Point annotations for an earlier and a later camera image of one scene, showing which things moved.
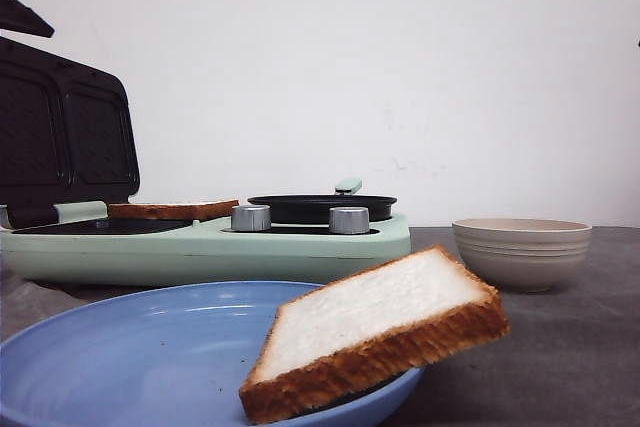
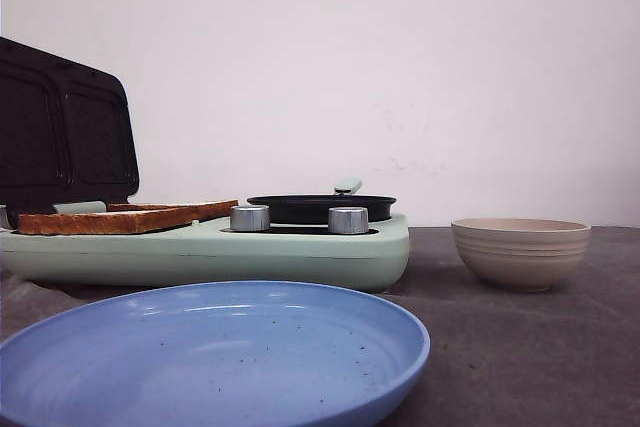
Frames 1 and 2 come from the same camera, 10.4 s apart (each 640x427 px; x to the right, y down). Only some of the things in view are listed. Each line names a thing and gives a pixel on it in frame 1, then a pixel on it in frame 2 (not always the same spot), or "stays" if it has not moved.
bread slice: (171, 210) stays
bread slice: (369, 325) -> (116, 222)
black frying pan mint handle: (314, 209) stays
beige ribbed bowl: (524, 254) stays
